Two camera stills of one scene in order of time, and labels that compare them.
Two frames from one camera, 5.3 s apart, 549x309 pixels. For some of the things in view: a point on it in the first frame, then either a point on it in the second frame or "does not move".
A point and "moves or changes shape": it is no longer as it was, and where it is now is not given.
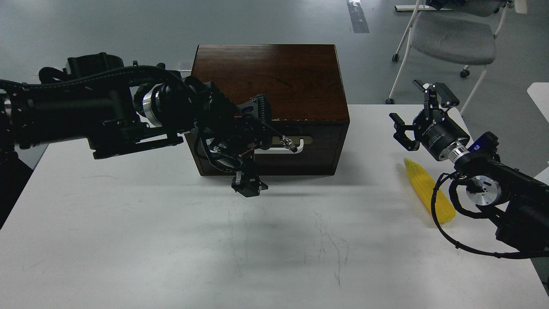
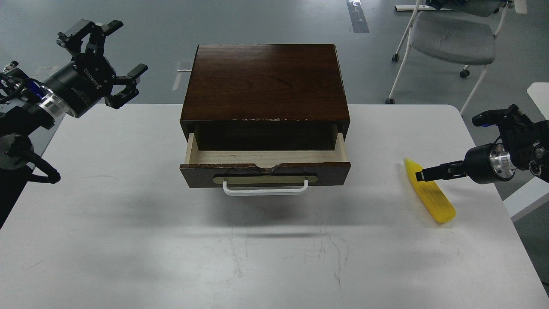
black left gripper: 228,135 → 83,83
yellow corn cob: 445,212 does not move
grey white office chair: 460,32 does not move
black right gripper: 436,130 → 485,164
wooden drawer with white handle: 318,148 moves or changes shape
